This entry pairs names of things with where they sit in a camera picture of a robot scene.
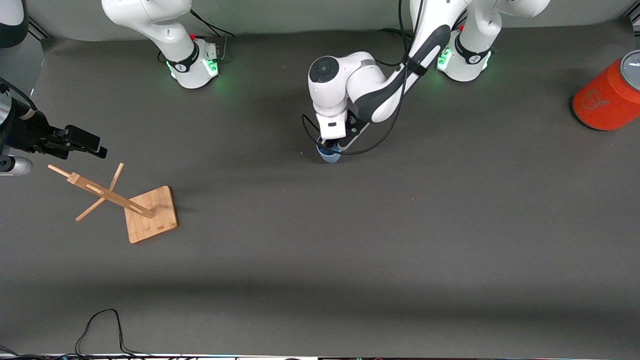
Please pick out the wooden cup rack stand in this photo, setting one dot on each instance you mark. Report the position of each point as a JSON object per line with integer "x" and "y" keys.
{"x": 150, "y": 225}

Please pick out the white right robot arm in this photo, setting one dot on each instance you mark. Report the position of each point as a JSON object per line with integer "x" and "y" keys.
{"x": 165, "y": 30}

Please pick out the orange cylindrical can grey lid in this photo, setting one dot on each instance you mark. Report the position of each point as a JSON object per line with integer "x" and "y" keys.
{"x": 605, "y": 100}

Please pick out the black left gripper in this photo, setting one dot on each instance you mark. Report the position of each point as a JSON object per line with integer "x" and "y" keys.
{"x": 331, "y": 142}

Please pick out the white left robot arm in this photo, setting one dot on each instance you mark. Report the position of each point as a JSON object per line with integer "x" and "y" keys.
{"x": 425, "y": 45}

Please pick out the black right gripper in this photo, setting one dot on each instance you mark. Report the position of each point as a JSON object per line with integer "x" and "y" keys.
{"x": 26, "y": 133}

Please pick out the black aluminium frame rail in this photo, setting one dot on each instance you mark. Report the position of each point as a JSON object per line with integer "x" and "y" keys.
{"x": 39, "y": 28}

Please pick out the light blue plastic cup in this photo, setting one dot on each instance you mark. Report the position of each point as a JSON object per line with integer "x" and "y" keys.
{"x": 330, "y": 156}

